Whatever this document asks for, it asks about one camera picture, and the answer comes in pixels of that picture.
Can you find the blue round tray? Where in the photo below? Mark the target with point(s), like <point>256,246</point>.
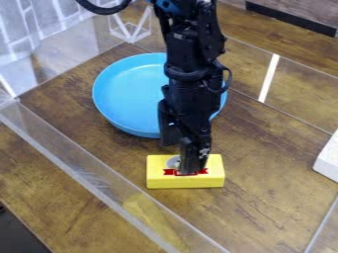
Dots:
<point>127,92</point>

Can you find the clear acrylic triangular stand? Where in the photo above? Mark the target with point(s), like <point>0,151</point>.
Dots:
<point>130,32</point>

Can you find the white foam block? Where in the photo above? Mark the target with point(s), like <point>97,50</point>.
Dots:
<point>326,161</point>

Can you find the clear acrylic enclosure wall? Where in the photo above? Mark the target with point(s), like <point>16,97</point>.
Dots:
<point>73,172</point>

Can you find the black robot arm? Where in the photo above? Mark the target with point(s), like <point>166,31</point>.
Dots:
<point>191,32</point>

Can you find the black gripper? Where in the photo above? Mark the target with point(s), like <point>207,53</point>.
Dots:
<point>193,99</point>

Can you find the yellow butter block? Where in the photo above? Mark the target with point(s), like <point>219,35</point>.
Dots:
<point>163,175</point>

